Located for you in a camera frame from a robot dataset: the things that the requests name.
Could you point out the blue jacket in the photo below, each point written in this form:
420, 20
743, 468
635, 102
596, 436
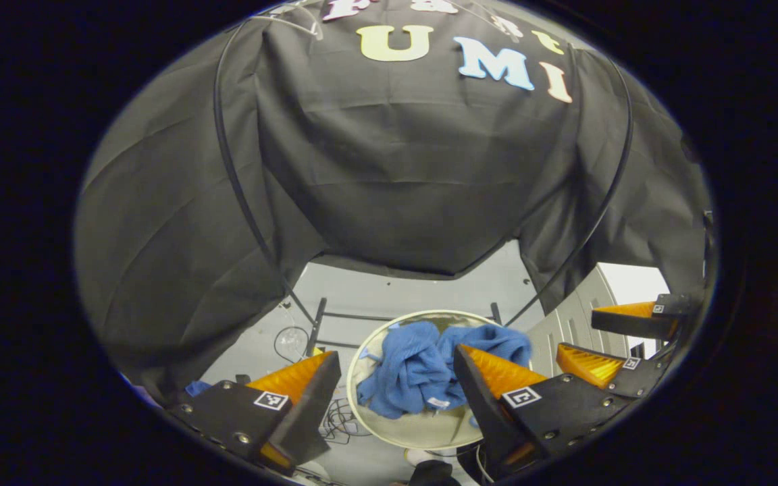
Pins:
409, 371

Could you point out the small blue cloth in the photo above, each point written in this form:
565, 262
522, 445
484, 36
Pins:
198, 388

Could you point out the white ribbed panel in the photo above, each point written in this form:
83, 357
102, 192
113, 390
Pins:
578, 317

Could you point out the round cream laundry hamper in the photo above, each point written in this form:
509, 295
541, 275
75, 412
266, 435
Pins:
429, 432

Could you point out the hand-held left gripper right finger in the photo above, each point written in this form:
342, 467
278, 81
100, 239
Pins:
480, 405

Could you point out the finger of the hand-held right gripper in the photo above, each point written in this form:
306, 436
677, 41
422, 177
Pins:
588, 364
632, 322

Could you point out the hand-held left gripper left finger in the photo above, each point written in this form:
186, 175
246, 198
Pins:
311, 405

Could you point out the black clothes rack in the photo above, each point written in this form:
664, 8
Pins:
317, 324

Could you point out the black backdrop cloth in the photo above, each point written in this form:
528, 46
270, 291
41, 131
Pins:
396, 169

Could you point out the black shoe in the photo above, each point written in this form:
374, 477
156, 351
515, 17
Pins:
433, 472

